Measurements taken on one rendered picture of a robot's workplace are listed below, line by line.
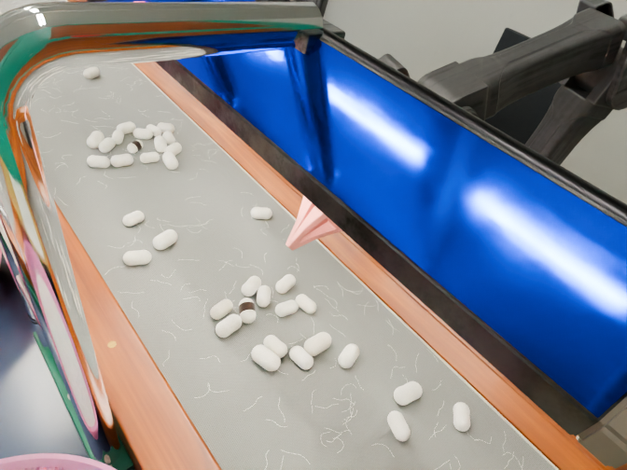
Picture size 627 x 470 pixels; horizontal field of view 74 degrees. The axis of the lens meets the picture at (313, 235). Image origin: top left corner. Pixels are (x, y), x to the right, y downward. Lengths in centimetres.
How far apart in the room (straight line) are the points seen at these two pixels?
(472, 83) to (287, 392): 41
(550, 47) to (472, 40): 203
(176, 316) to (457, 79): 44
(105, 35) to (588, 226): 20
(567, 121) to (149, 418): 64
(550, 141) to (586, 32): 16
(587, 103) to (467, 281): 52
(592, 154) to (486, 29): 83
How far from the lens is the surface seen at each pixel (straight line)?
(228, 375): 50
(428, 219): 19
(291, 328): 54
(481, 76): 54
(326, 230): 52
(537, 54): 58
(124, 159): 75
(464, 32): 265
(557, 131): 71
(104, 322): 52
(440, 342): 59
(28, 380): 61
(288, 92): 25
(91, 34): 20
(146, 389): 47
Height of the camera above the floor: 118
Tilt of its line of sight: 42 degrees down
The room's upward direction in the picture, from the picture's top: 16 degrees clockwise
